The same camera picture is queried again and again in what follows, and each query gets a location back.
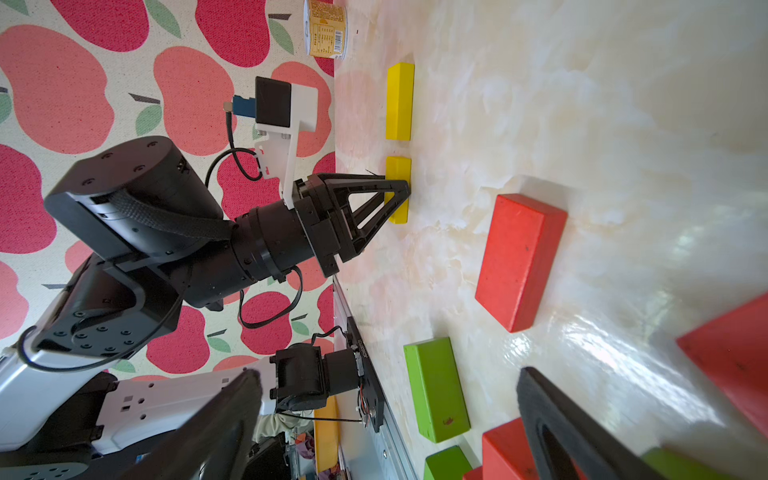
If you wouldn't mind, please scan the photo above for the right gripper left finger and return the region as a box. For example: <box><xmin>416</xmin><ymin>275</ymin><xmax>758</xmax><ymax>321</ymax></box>
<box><xmin>121</xmin><ymin>370</ymin><xmax>263</xmax><ymax>480</ymax></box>

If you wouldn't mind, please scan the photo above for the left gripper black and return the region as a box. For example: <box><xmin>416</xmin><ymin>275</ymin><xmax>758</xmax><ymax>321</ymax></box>
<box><xmin>291</xmin><ymin>173</ymin><xmax>411</xmax><ymax>278</ymax></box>

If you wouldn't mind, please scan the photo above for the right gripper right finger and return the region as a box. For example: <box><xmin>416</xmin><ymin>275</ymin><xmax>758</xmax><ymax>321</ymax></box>
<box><xmin>516</xmin><ymin>367</ymin><xmax>662</xmax><ymax>479</ymax></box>

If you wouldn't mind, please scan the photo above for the yellow block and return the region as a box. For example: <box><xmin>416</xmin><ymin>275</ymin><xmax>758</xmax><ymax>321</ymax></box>
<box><xmin>385</xmin><ymin>156</ymin><xmax>412</xmax><ymax>225</ymax></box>
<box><xmin>386</xmin><ymin>63</ymin><xmax>415</xmax><ymax>141</ymax></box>

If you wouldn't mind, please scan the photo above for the red block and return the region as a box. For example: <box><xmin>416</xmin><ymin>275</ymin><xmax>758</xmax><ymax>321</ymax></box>
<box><xmin>463</xmin><ymin>417</ymin><xmax>589</xmax><ymax>480</ymax></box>
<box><xmin>475</xmin><ymin>194</ymin><xmax>568</xmax><ymax>333</ymax></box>
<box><xmin>676</xmin><ymin>295</ymin><xmax>767</xmax><ymax>434</ymax></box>

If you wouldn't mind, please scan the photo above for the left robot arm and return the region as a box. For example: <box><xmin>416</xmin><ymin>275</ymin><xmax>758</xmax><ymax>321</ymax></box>
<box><xmin>1</xmin><ymin>136</ymin><xmax>410</xmax><ymax>479</ymax></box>

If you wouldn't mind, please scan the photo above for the green block upper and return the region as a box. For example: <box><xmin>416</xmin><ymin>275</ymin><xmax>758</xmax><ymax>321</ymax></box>
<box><xmin>641</xmin><ymin>447</ymin><xmax>734</xmax><ymax>480</ymax></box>

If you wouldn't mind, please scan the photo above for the green block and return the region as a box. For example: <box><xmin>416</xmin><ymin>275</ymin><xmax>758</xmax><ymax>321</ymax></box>
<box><xmin>641</xmin><ymin>447</ymin><xmax>734</xmax><ymax>480</ymax></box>
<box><xmin>423</xmin><ymin>445</ymin><xmax>473</xmax><ymax>480</ymax></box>
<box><xmin>403</xmin><ymin>337</ymin><xmax>471</xmax><ymax>444</ymax></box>

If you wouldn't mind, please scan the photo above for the green block lower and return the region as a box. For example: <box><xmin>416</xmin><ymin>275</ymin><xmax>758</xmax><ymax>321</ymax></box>
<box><xmin>423</xmin><ymin>445</ymin><xmax>473</xmax><ymax>480</ymax></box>

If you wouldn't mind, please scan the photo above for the green block left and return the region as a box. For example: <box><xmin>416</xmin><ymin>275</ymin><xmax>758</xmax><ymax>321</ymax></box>
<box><xmin>403</xmin><ymin>337</ymin><xmax>471</xmax><ymax>444</ymax></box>

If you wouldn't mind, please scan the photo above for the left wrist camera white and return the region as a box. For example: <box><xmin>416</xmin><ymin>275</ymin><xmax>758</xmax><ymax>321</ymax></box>
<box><xmin>232</xmin><ymin>77</ymin><xmax>318</xmax><ymax>210</ymax></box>

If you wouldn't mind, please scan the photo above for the aluminium front rail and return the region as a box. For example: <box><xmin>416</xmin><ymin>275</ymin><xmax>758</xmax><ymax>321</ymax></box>
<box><xmin>333</xmin><ymin>279</ymin><xmax>418</xmax><ymax>479</ymax></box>

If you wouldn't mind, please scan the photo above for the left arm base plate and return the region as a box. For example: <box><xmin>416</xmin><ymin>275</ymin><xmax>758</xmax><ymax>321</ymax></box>
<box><xmin>346</xmin><ymin>316</ymin><xmax>386</xmax><ymax>433</ymax></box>

